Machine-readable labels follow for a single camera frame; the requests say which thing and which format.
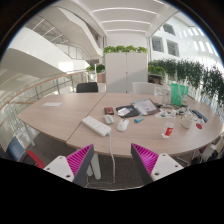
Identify green plants atop cabinet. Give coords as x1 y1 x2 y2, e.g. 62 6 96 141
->
103 45 149 55

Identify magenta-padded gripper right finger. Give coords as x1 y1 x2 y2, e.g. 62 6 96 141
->
130 143 185 186

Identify row of green hedge plants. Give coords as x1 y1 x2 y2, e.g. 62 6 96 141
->
148 59 224 103

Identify white paper sheet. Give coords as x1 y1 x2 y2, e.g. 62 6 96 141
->
42 101 63 108

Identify small grey oval device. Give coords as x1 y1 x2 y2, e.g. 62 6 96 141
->
102 114 115 125

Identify black tablet case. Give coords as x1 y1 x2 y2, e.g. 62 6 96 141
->
115 104 141 119

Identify colourful sticker sheet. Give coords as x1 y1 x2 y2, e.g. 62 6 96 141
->
154 109 178 119

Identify white cabinet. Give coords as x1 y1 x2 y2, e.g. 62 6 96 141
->
104 52 149 94

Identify ceiling light strips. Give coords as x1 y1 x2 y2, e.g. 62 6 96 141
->
91 6 158 34

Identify small red black box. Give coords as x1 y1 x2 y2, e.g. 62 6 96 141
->
103 106 115 116

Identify red and blue chair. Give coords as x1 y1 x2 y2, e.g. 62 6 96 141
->
6 135 46 169

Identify white computer mouse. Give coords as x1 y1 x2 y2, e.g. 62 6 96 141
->
116 118 130 132

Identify white power strip cable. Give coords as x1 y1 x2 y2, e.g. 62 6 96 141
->
85 131 117 190

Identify green cat-print tote bag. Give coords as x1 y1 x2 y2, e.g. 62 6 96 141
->
170 82 190 108

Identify black chair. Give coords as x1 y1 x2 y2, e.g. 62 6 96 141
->
76 81 100 94

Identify clear red-labelled water bottle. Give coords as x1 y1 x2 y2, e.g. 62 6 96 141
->
161 121 175 139

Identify tall clear plastic bottle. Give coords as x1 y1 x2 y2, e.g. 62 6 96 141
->
161 84 172 106

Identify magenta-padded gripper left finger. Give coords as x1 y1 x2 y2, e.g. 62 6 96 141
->
43 143 95 188

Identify teal blue tube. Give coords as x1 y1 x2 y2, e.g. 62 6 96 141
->
133 115 145 124

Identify potted plant in planter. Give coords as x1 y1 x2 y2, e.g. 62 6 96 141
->
85 63 106 84

